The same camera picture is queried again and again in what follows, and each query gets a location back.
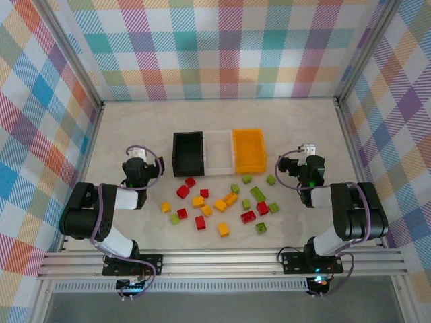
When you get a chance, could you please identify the aluminium frame post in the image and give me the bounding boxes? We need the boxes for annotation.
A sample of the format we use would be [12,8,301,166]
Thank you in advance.
[39,0,106,110]
[335,0,403,105]

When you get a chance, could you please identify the slotted grey cable duct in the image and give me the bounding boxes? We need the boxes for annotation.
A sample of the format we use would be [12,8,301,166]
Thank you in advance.
[52,278,310,294]

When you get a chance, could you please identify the aluminium frame leg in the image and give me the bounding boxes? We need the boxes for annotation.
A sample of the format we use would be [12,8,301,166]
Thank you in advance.
[32,279,57,323]
[389,275,417,323]

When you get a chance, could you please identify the wide aluminium mounting rail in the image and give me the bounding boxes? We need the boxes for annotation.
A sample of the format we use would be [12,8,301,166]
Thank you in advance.
[36,248,410,281]

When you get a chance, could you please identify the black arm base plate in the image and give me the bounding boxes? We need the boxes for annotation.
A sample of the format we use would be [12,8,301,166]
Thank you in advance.
[281,250,345,275]
[102,252,164,277]

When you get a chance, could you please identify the aluminium side rail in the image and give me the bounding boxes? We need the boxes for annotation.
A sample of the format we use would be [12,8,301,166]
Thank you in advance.
[335,99,388,250]

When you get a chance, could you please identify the black plastic bin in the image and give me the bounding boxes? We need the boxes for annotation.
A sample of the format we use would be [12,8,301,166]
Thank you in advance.
[172,131,206,178]

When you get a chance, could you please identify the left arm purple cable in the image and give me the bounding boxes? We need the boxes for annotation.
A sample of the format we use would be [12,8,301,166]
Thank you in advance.
[89,144,166,301]

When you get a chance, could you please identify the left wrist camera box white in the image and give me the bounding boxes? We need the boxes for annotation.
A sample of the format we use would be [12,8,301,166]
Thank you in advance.
[127,147,148,162]

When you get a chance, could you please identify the white plastic bin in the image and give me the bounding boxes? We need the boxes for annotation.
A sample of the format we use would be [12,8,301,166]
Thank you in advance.
[203,129,236,176]

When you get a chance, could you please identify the yellow-orange plastic bin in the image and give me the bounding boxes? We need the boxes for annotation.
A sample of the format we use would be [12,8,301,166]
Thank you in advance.
[232,128,268,175]

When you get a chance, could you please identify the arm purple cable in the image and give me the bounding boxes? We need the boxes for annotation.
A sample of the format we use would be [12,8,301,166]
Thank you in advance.
[89,144,166,301]
[275,147,374,299]

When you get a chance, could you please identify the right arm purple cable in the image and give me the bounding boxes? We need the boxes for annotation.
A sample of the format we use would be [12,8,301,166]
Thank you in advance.
[275,147,374,299]

